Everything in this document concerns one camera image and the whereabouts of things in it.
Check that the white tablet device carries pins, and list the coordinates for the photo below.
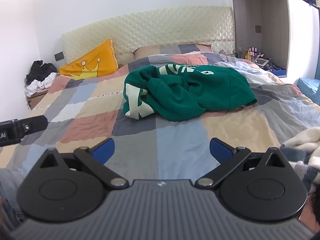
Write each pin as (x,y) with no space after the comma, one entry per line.
(261,62)

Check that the orange crown pillow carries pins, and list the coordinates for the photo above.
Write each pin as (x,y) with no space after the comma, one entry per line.
(100,61)

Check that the blue tray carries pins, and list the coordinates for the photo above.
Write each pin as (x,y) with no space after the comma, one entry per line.
(278,71)

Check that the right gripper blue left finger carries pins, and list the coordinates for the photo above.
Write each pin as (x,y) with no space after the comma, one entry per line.
(93,159)

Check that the black clothes pile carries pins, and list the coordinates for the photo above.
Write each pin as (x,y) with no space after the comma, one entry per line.
(39,71)

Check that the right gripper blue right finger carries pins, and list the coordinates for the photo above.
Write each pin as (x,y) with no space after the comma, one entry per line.
(230,159)

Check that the blue fabric cushion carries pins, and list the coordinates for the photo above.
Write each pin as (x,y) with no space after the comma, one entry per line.
(310,88)

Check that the plaid bed pillow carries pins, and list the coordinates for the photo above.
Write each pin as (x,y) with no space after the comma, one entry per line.
(171,49)

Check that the cream quilted headboard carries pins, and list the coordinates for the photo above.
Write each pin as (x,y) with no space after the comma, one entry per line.
(210,25)

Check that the orange bottle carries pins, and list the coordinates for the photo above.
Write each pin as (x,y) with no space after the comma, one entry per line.
(248,55)

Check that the white grey fleece blanket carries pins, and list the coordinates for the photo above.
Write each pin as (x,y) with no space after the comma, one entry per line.
(302,152)

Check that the green printed sweatshirt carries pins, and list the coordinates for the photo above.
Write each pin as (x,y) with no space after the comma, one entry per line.
(181,92)

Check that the grey wall switch plate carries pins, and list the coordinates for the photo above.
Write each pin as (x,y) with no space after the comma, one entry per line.
(59,56)

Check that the dark niche wall socket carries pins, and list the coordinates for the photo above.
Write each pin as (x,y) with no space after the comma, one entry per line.
(258,28)

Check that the patchwork plaid duvet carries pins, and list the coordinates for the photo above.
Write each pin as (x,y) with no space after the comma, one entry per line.
(86,112)

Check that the red cosmetic bottles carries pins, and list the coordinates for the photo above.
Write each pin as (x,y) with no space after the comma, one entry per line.
(253,52)

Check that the white clothes pile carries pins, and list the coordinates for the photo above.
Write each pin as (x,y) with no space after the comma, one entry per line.
(38,86)

